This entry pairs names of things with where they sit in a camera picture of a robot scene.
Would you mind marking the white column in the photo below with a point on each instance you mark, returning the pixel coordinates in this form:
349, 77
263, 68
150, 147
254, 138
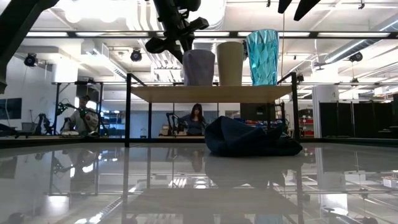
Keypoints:
325, 109

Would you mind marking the person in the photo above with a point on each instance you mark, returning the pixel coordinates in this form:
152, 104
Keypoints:
84, 119
194, 123

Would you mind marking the rack with red bins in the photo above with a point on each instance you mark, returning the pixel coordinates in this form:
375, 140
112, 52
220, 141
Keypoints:
306, 124

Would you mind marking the wooden shelf with black legs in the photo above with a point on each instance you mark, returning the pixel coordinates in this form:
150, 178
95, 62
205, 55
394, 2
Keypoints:
211, 93

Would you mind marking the black metal table frame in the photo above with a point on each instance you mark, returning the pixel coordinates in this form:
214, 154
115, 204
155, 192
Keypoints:
342, 140

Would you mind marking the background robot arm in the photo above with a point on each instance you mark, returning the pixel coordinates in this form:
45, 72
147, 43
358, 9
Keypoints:
66, 107
172, 123

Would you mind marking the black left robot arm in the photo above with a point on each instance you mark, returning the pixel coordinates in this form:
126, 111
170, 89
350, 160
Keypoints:
18, 25

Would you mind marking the long ceiling light bar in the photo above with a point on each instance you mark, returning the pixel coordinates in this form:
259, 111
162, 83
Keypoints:
311, 34

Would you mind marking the black metal rack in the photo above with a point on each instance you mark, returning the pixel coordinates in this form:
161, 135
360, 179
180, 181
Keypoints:
101, 109

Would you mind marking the beige cup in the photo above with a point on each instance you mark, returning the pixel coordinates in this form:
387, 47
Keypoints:
230, 65

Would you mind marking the pale grey mug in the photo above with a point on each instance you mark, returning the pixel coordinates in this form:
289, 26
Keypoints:
199, 68

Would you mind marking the blue faceted plastic tumbler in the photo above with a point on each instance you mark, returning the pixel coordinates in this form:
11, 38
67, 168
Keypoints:
262, 59

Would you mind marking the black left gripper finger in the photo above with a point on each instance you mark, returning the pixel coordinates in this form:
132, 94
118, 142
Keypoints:
180, 53
188, 44

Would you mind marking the silver ceiling duct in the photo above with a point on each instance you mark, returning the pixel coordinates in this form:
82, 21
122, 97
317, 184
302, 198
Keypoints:
345, 51

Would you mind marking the black ceiling spotlight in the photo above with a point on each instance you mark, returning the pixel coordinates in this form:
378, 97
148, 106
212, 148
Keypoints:
30, 59
356, 57
245, 51
136, 55

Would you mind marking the black monitor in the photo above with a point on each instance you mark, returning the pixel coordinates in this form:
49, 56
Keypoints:
253, 112

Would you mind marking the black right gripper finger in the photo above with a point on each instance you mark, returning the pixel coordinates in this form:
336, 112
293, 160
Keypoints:
284, 5
306, 7

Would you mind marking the dark navy cloth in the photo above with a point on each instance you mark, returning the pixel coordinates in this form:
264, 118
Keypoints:
239, 137

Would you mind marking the dark wall screen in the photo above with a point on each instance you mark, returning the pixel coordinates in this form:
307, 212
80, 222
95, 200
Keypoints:
11, 109

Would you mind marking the black partition wall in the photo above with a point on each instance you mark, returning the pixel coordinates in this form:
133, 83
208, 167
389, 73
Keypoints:
363, 119

